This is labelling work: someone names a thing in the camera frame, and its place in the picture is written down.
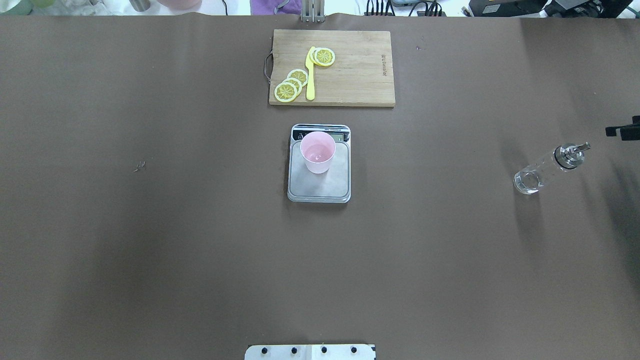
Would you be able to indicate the lemon slice upper stack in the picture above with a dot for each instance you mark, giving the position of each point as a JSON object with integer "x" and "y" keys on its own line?
{"x": 299, "y": 74}

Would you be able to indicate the purple cloth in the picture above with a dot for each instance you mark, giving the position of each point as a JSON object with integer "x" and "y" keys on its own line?
{"x": 275, "y": 7}

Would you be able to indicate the pink plastic cup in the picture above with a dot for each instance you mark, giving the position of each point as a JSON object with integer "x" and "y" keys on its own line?
{"x": 318, "y": 149}

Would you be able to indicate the silver kitchen scale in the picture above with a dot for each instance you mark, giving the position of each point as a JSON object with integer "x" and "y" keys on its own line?
{"x": 330, "y": 187}

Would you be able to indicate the lemon slice middle stack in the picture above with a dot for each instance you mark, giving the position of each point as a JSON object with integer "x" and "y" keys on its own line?
{"x": 296, "y": 84}

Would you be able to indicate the lemon slice on knife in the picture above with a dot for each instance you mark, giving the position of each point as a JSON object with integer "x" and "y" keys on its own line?
{"x": 323, "y": 56}

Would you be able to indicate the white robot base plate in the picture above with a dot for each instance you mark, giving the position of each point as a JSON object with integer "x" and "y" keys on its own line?
{"x": 322, "y": 351}

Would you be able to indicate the bamboo cutting board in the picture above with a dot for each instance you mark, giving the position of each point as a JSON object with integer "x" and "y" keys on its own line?
{"x": 361, "y": 76}

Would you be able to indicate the orange black power strip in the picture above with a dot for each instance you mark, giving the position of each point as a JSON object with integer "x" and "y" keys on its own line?
{"x": 409, "y": 8}

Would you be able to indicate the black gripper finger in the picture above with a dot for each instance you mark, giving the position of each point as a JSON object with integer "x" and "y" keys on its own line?
{"x": 629, "y": 132}

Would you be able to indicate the lemon slice stack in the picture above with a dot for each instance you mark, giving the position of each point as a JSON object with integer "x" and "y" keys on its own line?
{"x": 299, "y": 74}
{"x": 284, "y": 93}
{"x": 296, "y": 84}

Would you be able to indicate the lemon slice lower stack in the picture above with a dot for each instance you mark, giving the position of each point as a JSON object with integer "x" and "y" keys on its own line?
{"x": 284, "y": 93}

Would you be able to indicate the pink bowl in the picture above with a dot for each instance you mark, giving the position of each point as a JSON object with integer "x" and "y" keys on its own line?
{"x": 181, "y": 5}

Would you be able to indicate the glass sauce bottle steel spout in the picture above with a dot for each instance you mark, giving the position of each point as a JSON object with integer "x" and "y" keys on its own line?
{"x": 562, "y": 159}

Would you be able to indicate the black monitor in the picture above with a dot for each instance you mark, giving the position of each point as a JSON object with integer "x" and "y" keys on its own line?
{"x": 505, "y": 8}

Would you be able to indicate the aluminium frame post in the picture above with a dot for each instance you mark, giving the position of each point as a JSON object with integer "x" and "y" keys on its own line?
{"x": 312, "y": 11}

